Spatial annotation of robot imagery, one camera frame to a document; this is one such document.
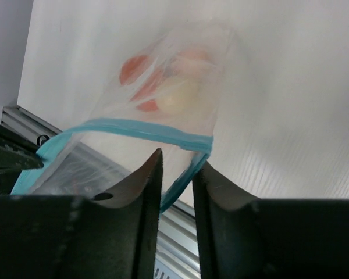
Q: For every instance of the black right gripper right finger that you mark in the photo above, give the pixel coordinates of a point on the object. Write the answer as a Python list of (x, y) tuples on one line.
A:
[(242, 236)]

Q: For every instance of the orange toy pumpkin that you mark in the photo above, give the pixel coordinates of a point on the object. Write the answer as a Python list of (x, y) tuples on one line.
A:
[(134, 68)]

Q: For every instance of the clear zip top bag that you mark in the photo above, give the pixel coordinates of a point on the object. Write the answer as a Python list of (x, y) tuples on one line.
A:
[(128, 136)]

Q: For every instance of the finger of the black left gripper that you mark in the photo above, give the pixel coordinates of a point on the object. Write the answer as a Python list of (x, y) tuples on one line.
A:
[(16, 154)]

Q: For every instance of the pink toy egg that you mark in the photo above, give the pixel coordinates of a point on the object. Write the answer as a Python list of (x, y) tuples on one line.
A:
[(193, 62)]

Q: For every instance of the cream toy egg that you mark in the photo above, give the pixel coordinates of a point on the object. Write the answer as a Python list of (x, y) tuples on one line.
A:
[(173, 98)]

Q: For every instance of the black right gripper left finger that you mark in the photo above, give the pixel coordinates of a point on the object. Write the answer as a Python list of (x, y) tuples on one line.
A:
[(111, 236)]

